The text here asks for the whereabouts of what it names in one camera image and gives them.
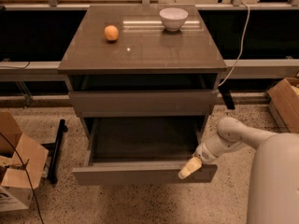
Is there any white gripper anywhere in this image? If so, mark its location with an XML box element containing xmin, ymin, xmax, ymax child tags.
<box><xmin>178</xmin><ymin>137</ymin><xmax>223</xmax><ymax>179</ymax></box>

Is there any grey drawer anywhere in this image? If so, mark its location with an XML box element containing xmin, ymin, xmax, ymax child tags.
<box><xmin>69</xmin><ymin>91</ymin><xmax>217</xmax><ymax>118</ymax></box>
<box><xmin>73</xmin><ymin>117</ymin><xmax>217</xmax><ymax>186</ymax></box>

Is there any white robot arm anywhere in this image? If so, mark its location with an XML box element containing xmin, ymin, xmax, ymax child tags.
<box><xmin>178</xmin><ymin>117</ymin><xmax>299</xmax><ymax>224</ymax></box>

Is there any grey drawer cabinet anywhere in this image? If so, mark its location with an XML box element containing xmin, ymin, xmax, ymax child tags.
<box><xmin>57</xmin><ymin>5</ymin><xmax>228</xmax><ymax>173</ymax></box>

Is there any grey top drawer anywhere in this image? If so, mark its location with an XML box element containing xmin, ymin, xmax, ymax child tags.
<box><xmin>69</xmin><ymin>91</ymin><xmax>217</xmax><ymax>118</ymax></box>

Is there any open cardboard box left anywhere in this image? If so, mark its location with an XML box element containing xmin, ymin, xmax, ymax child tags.
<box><xmin>0</xmin><ymin>112</ymin><xmax>49</xmax><ymax>212</ymax></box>

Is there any cardboard box right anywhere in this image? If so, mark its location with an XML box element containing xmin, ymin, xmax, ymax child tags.
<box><xmin>267</xmin><ymin>77</ymin><xmax>299</xmax><ymax>133</ymax></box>

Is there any black metal stand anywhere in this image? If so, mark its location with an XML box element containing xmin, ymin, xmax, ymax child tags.
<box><xmin>43</xmin><ymin>119</ymin><xmax>68</xmax><ymax>184</ymax></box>

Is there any white bowl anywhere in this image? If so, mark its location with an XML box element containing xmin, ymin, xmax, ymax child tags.
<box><xmin>159</xmin><ymin>7</ymin><xmax>188</xmax><ymax>32</ymax></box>

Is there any orange fruit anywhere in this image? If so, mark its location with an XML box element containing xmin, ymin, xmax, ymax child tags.
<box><xmin>104</xmin><ymin>25</ymin><xmax>119</xmax><ymax>42</ymax></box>

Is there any black bracket behind cabinet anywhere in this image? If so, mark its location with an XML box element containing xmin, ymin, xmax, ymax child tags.
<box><xmin>218</xmin><ymin>85</ymin><xmax>235</xmax><ymax>110</ymax></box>

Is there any white cable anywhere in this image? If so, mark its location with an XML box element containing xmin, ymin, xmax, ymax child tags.
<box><xmin>218</xmin><ymin>2</ymin><xmax>251</xmax><ymax>88</ymax></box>

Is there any black cable left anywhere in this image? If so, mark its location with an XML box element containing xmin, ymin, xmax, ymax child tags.
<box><xmin>0</xmin><ymin>131</ymin><xmax>46</xmax><ymax>224</ymax></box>

